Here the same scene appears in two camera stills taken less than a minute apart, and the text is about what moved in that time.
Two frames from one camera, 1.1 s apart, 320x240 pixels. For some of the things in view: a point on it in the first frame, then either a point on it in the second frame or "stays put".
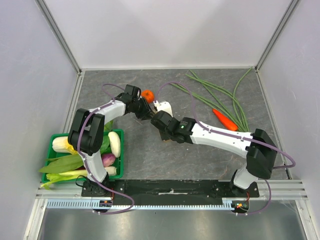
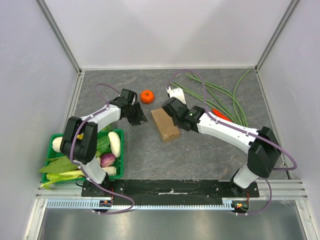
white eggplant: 115,143 stays put
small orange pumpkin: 148,95 stays put
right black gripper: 163,135 -> 169,109
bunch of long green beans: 216,96 stays put
